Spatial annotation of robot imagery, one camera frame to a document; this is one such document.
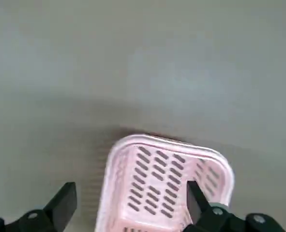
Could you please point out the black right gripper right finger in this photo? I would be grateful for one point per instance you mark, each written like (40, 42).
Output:
(198, 205)

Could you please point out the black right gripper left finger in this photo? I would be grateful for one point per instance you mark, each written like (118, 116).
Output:
(58, 207)

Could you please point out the pink plastic basket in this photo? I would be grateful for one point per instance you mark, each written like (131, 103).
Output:
(123, 169)

